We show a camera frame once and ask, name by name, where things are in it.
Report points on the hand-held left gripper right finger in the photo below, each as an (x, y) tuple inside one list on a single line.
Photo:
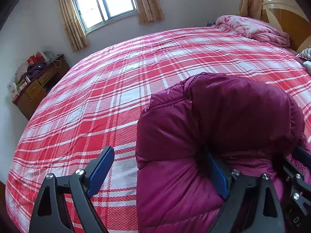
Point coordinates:
[(220, 177)]

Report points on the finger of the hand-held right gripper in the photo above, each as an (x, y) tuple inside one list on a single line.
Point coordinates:
[(295, 174), (303, 159)]

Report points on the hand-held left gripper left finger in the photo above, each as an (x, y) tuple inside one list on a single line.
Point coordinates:
[(102, 167)]

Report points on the magenta down jacket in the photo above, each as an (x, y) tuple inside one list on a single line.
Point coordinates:
[(230, 114)]

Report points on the pile of clothes and bags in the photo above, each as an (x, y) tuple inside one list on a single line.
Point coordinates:
[(31, 69)]

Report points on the bed with red plaid sheet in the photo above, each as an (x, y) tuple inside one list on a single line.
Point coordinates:
[(97, 89)]

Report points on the white patterned pillow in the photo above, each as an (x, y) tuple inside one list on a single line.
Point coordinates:
[(308, 66)]

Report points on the wooden desk with drawers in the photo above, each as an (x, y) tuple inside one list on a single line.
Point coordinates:
[(31, 94)]

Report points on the striped pillow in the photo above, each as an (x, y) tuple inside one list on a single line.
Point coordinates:
[(306, 53)]

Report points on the white carton with red print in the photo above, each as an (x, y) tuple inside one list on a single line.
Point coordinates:
[(13, 89)]

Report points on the wooden bed headboard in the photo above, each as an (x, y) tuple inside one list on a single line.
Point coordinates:
[(286, 17)]

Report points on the pink floral blanket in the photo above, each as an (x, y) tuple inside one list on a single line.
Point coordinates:
[(247, 26)]

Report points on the small blue cloth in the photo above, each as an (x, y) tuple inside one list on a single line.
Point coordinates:
[(211, 24)]

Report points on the beige curtain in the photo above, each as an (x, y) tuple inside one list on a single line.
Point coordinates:
[(70, 17), (148, 2), (250, 0)]

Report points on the sliding window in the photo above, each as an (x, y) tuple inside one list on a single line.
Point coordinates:
[(107, 2)]

